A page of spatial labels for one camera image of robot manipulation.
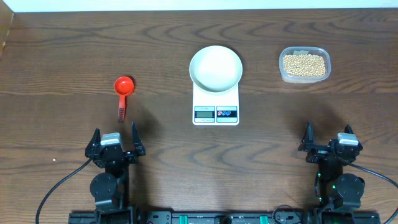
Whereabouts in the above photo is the cardboard box edge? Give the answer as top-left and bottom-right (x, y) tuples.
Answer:
(0, 0), (14, 55)

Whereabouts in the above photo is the soybeans pile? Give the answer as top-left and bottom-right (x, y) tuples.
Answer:
(283, 54), (326, 77)

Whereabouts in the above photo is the white bowl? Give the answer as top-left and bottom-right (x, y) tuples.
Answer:
(189, 45), (243, 93)

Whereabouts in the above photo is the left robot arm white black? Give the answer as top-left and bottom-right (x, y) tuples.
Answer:
(85, 123), (147, 223)

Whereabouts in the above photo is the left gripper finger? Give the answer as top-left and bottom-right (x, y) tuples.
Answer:
(131, 122), (146, 156)
(85, 128), (101, 157)

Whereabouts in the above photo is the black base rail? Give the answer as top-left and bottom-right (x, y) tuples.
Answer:
(68, 211), (380, 224)

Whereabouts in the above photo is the red plastic measuring scoop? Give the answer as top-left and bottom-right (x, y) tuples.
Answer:
(114, 76), (135, 123)

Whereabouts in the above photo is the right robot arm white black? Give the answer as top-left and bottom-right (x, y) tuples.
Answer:
(298, 123), (365, 223)

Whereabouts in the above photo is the clear plastic container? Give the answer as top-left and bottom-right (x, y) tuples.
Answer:
(279, 47), (331, 84)

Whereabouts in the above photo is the white digital kitchen scale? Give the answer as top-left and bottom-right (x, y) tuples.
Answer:
(192, 84), (239, 126)

